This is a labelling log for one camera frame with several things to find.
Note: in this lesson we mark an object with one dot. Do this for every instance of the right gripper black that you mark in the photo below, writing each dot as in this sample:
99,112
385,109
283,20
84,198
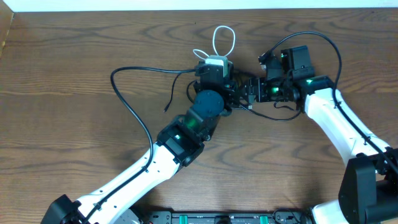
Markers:
252,90

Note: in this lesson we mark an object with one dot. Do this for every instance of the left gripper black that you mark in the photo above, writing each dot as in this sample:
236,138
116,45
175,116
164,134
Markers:
232,86

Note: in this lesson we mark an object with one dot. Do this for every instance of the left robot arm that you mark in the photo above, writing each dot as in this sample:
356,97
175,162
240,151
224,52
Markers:
175,147

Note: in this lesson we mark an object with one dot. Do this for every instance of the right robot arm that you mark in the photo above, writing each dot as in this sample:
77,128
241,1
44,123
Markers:
368,192

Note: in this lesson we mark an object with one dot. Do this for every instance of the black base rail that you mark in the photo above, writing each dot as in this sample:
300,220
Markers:
281,216

